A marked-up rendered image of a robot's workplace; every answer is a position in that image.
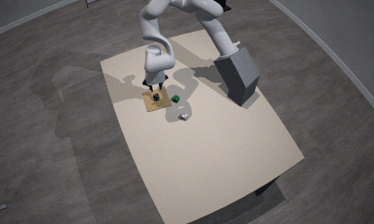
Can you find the brown mat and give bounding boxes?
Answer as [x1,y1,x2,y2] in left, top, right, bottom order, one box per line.
[142,87,172,112]

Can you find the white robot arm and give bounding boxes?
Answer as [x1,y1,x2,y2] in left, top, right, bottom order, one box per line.
[139,0,240,73]

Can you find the green die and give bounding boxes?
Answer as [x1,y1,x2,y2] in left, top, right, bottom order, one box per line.
[172,95,180,103]

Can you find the black die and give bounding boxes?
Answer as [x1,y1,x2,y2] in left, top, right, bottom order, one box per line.
[153,94,160,101]

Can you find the white die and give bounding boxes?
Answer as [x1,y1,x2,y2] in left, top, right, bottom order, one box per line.
[181,112,188,121]

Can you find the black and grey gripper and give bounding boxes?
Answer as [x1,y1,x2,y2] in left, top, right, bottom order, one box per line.
[143,71,168,92]

